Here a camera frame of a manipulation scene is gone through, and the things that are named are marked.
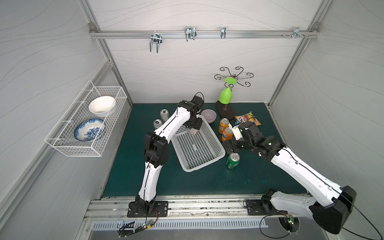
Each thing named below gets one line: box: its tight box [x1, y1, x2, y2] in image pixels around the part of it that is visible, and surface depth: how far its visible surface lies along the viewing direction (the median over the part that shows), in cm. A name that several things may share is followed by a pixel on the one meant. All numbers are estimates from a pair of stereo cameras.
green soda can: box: [226, 152, 241, 170], surface depth 82 cm
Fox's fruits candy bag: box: [235, 111, 262, 126], surface depth 110 cm
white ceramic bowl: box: [88, 96, 116, 118], surface depth 73 cm
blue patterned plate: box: [74, 118, 105, 142], surface depth 65 cm
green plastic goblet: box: [218, 77, 237, 105], surface depth 99 cm
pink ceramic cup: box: [201, 109, 217, 124], surface depth 111 cm
